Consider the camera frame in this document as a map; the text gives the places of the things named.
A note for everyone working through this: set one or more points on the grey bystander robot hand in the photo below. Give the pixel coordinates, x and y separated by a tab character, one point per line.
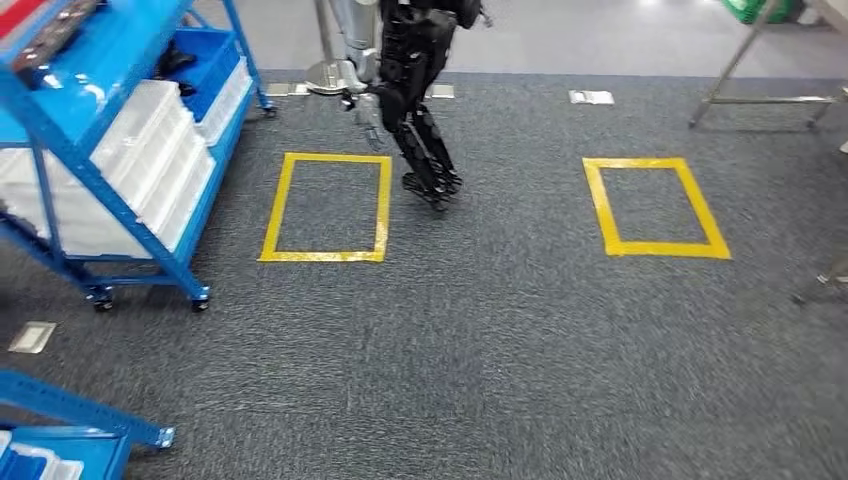
371	119

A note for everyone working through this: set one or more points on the silver bystander robot arm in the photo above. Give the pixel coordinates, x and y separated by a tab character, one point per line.
358	26

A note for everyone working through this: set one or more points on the blue metal shelf rack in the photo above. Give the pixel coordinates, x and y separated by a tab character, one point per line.
66	405
112	53

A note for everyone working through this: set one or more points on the stainless steel workbench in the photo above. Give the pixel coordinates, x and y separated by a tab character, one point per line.
729	66

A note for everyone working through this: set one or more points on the black bystander humanoid robot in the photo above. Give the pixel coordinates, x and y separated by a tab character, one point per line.
411	60

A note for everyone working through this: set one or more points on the silver floor socket plate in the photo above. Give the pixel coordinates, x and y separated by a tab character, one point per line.
591	97
286	89
32	336
442	91

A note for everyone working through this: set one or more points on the yellow floor tape square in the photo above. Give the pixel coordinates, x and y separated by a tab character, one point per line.
599	205
272	212

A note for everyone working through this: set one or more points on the white plastic crate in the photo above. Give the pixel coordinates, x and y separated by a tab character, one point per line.
225	106
132	126
185	212
66	469
166	179

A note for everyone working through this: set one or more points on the blue plastic crate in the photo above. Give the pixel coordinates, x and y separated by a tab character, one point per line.
20	467
212	60

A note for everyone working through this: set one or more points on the black moulded plastic piece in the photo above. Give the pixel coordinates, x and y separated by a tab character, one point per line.
173	63

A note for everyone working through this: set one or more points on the red barrier belt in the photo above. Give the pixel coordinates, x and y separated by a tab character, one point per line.
16	13

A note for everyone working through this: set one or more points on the green plastic crate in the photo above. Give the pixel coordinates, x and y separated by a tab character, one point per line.
755	10

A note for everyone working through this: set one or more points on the chrome stanchion post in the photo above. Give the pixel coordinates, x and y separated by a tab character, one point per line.
324	76

